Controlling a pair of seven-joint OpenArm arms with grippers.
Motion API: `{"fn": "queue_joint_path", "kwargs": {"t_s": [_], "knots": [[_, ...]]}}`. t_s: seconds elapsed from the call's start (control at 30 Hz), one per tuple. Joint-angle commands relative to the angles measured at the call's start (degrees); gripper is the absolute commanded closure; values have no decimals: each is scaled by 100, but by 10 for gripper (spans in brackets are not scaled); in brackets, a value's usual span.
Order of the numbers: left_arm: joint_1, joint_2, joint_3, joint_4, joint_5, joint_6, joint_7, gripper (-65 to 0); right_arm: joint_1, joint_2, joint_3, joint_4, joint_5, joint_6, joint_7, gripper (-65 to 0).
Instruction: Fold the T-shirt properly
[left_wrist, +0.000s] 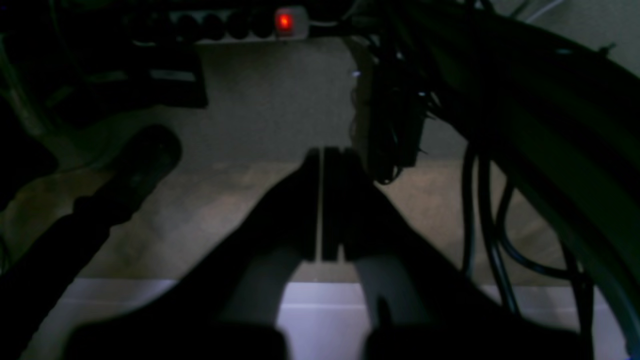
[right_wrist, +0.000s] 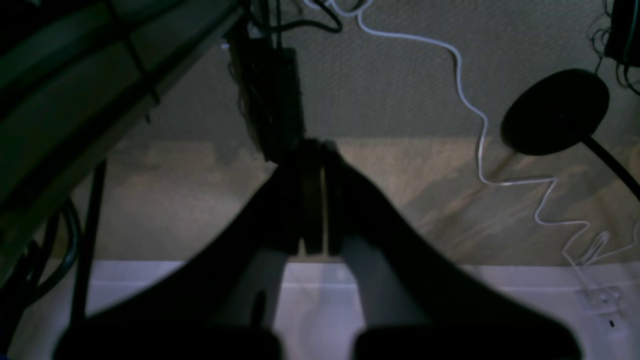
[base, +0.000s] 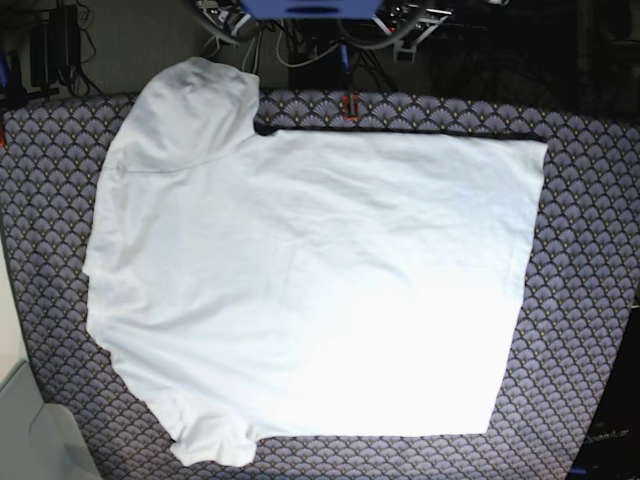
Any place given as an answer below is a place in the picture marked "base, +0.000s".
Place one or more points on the grey plastic bin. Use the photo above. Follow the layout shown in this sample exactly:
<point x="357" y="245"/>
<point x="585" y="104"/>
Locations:
<point x="39" y="440"/>

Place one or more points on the patterned purple table cloth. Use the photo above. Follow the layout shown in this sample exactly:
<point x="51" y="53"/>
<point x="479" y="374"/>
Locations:
<point x="569" y="403"/>

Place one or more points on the black box under table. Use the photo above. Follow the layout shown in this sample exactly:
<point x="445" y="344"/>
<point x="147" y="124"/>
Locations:
<point x="326" y="73"/>

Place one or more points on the blue box overhead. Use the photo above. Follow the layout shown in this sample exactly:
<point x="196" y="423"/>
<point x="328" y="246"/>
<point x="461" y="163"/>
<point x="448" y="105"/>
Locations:
<point x="311" y="9"/>

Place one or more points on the red black table clamp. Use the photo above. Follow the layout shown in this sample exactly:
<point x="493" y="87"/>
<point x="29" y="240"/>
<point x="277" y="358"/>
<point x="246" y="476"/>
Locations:
<point x="351" y="106"/>

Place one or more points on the white T-shirt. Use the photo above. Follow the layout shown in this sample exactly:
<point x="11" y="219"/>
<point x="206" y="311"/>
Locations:
<point x="304" y="283"/>

